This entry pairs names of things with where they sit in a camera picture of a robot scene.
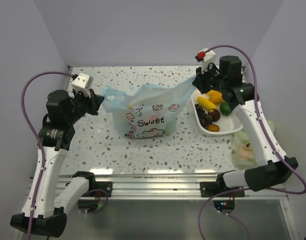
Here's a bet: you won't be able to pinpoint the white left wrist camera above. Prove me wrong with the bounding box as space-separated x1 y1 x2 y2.
71 73 94 98

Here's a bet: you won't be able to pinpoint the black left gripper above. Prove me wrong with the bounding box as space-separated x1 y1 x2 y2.
65 87 104 125

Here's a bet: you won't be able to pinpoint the round controller board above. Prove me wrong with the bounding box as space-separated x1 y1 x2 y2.
77 199 105 214
213 200 236 214

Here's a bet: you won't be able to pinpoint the right round controller board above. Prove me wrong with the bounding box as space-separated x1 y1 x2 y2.
213 200 236 214

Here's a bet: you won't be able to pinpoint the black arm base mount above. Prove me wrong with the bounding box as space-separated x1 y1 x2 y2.
199 173 245 198

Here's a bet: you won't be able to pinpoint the dark green fake lime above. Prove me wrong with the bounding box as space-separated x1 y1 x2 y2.
219 101 232 116

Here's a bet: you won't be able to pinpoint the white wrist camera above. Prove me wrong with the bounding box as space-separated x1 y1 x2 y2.
71 73 94 98
195 48 216 74

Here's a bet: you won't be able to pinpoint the aluminium front rail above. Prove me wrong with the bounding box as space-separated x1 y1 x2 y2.
58 173 289 201

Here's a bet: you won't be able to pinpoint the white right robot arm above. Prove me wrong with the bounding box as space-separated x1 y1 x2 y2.
192 53 298 197

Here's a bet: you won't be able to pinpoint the left round controller board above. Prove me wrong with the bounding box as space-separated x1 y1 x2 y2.
77 199 105 214

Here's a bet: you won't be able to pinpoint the white perforated plastic basket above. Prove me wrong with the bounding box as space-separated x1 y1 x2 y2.
191 89 243 137

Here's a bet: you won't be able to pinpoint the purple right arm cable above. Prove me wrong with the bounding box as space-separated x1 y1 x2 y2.
197 44 306 240

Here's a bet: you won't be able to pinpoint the dark brown fake mangosteen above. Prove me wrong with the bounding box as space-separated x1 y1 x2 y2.
207 108 221 122

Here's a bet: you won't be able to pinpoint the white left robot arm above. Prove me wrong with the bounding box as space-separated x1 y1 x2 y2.
10 89 105 238

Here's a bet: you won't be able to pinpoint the pale green plastic bag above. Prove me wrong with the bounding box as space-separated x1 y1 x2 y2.
230 119 278 171

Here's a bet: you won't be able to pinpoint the dark purple fake grapes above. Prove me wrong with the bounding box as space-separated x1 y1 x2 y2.
194 104 212 129

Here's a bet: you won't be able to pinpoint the light blue plastic bag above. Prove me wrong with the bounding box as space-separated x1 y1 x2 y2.
101 76 196 139

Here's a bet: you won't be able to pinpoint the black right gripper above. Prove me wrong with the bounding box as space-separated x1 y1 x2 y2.
193 62 227 95

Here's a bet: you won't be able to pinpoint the yellow fake banana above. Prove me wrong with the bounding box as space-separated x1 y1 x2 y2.
197 96 217 111

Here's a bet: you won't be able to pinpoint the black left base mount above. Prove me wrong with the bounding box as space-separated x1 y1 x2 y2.
72 171 113 198

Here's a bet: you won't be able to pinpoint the brown fake kiwi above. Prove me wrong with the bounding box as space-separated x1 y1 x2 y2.
207 124 220 132

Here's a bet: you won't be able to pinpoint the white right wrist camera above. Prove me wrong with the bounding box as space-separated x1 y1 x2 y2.
195 48 216 74

